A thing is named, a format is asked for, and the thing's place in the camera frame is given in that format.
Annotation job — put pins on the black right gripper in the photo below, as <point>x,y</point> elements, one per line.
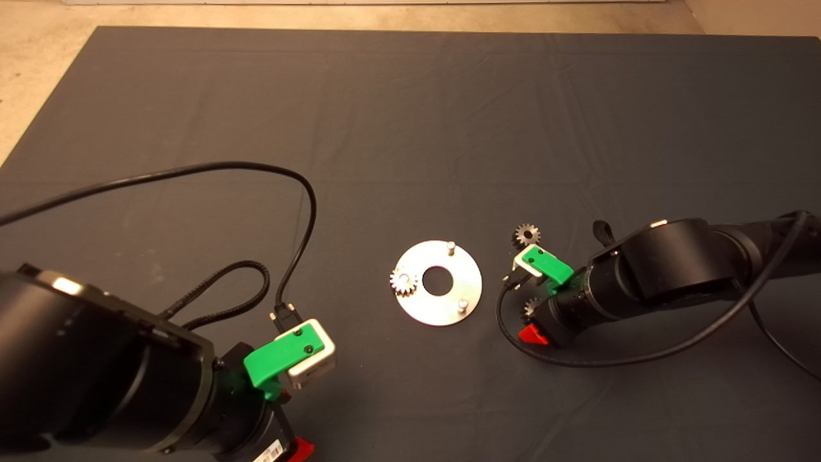
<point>574,311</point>

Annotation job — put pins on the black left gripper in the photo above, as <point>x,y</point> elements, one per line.
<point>253,430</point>

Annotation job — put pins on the small steel planetary gear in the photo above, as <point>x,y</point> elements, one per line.
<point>410,289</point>
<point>531,308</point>
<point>521,230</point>

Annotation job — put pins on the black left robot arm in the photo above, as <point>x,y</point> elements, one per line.
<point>96,378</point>

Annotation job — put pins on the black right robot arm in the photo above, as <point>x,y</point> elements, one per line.
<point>680,256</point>

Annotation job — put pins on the round metal carrier plate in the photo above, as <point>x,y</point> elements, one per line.
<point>442,308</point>

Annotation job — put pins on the dark grey table cloth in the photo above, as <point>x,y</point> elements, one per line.
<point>449,128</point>

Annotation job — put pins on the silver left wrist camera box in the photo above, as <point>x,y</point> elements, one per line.
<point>315,366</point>

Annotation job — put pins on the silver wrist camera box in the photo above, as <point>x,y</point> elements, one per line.
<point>523,263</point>
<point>315,366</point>

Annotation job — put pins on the green left camera mount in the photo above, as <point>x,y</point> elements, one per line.
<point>272,362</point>

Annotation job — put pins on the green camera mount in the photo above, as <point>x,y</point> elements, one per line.
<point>272,362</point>
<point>548,264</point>

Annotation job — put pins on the green right camera mount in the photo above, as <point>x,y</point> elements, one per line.
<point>548,264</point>

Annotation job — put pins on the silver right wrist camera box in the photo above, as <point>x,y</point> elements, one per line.
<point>523,263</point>

